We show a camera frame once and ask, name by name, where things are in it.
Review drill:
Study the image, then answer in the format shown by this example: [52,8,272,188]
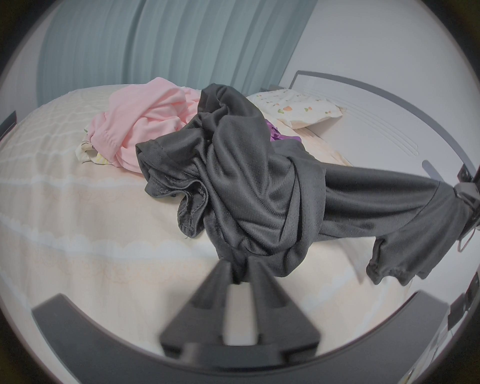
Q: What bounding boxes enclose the pale yellow printed garment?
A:
[76,127,114,166]

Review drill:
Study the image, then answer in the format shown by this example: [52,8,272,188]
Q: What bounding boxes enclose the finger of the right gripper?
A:
[421,160,456,188]

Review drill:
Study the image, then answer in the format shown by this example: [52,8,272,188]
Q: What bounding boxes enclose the bed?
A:
[0,70,478,361]

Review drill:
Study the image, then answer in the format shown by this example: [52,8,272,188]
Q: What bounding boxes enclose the black garment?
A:
[135,83,472,288]

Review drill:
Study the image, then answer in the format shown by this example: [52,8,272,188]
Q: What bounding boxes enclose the purple garment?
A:
[264,119,304,143]

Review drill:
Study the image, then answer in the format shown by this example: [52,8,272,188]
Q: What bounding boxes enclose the white printed pillow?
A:
[245,88,346,130]

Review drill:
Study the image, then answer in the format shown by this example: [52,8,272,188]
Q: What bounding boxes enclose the blue-green curtain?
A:
[37,0,320,110]

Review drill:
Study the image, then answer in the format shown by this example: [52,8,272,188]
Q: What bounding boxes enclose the pink garment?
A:
[85,77,203,178]

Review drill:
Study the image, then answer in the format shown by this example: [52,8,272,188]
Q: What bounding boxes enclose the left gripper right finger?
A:
[248,259,320,356]

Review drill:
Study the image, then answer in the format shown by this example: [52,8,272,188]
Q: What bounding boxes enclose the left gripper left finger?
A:
[159,261,232,353]

